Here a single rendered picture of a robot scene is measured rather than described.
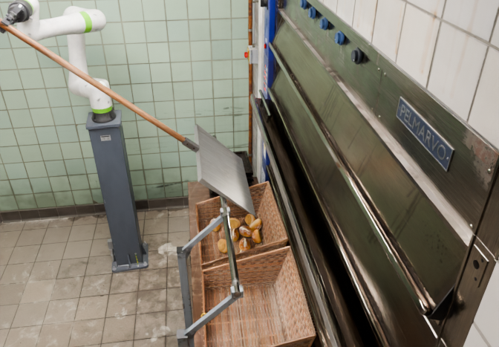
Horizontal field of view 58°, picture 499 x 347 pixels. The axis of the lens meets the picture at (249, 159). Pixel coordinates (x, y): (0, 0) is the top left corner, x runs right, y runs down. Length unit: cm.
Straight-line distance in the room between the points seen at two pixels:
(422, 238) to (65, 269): 302
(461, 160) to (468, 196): 7
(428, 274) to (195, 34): 267
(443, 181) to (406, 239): 19
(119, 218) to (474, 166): 270
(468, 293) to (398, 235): 25
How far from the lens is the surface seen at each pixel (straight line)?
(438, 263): 103
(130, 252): 349
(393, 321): 128
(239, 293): 174
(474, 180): 90
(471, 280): 94
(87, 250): 383
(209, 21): 336
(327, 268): 151
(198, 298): 252
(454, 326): 103
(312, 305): 200
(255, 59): 311
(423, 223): 108
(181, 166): 385
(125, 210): 325
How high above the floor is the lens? 247
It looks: 32 degrees down
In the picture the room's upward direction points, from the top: straight up
